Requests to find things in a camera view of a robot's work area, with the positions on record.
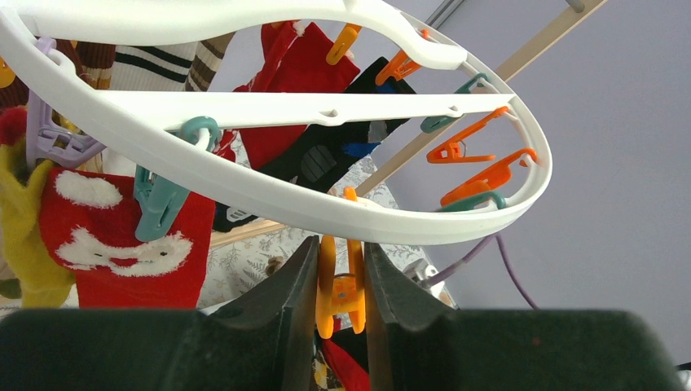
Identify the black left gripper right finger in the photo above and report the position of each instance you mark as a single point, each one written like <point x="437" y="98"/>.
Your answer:
<point x="416" y="342"/>

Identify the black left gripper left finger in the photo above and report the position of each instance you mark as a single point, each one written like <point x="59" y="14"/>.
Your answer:
<point x="263" y="340"/>

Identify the yellow orange clothes peg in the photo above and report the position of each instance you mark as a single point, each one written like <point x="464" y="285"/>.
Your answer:
<point x="343" y="293"/>

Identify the red santa sock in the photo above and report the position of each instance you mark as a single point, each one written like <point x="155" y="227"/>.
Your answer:
<point x="88" y="221"/>

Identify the yellow sock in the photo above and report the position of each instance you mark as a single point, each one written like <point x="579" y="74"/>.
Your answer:
<point x="43" y="283"/>

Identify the white round clip hanger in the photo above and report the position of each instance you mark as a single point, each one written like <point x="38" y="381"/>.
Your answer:
<point x="141" y="125"/>

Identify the lilac clothes peg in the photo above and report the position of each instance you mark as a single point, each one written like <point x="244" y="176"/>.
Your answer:
<point x="46" y="140"/>

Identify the multicolour striped long sock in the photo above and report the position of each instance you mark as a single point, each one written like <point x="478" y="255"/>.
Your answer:
<point x="93" y="62"/>

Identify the red sock in bin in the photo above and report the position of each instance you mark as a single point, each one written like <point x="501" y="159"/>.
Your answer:
<point x="346" y="356"/>

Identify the teal clothes peg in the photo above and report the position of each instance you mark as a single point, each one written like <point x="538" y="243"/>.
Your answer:
<point x="160" y="199"/>

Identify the black hanging sock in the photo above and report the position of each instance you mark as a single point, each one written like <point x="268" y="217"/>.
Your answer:
<point x="323" y="154"/>

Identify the red hanging sock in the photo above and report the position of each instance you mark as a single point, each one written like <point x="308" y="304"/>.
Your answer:
<point x="294" y="62"/>

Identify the white hanging sock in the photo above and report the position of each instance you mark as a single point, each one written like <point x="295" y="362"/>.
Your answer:
<point x="151" y="68"/>

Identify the brown striped sock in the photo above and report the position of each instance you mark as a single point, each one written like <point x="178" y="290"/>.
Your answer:
<point x="208" y="58"/>

